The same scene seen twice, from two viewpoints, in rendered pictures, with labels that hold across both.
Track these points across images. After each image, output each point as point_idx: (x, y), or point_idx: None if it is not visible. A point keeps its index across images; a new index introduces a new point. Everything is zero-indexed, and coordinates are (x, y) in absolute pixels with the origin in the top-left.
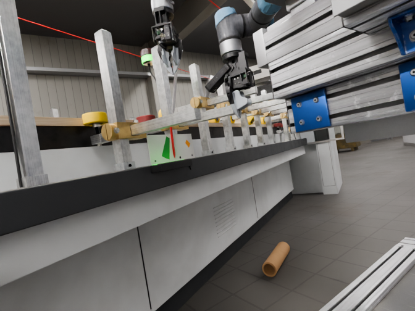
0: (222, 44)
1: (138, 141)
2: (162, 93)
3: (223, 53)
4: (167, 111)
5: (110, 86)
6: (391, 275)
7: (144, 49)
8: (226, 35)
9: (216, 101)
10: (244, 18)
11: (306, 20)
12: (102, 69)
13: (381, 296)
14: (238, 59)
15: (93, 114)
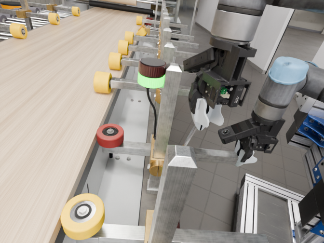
0: (272, 109)
1: (94, 156)
2: (164, 134)
3: (266, 118)
4: (164, 154)
5: (171, 236)
6: (254, 219)
7: (155, 69)
8: (285, 103)
9: (180, 93)
10: (306, 82)
11: None
12: (165, 217)
13: None
14: (273, 126)
15: (95, 227)
